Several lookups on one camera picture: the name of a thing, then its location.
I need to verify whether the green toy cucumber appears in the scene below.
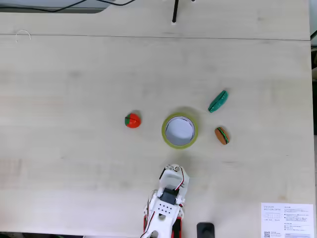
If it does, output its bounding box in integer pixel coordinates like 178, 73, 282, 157
208, 90, 229, 114

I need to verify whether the yellowish packing tape roll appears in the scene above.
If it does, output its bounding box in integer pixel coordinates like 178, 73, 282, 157
161, 113, 199, 150

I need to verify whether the black pole stand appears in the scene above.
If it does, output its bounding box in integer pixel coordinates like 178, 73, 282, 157
196, 222, 215, 238

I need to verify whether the toy hamburger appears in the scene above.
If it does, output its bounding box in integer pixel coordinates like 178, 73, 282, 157
214, 126, 230, 145

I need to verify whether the red toy strawberry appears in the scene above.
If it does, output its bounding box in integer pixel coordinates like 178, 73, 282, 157
124, 113, 142, 129

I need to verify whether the white printed paper sheet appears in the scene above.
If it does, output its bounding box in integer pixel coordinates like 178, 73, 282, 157
261, 202, 314, 238

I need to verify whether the black tripod leg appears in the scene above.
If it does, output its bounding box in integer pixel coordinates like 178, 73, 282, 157
171, 0, 180, 26

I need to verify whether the black cable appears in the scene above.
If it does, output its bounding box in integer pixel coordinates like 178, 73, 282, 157
0, 0, 136, 13

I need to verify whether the thin white wire ring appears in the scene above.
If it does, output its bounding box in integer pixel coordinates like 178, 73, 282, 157
15, 29, 32, 44

